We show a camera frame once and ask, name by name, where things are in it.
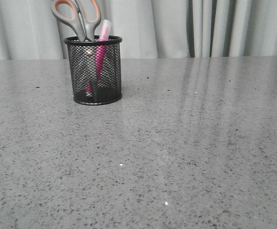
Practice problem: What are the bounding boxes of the pink marker pen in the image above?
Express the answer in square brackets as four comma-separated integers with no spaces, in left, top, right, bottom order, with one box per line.
[86,20,112,97]

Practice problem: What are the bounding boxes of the grey orange scissors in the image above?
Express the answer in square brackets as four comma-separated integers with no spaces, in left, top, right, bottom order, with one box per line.
[51,0,101,99]

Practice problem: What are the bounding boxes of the black mesh pen bin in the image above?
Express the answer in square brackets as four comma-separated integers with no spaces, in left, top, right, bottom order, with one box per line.
[64,35,122,105]

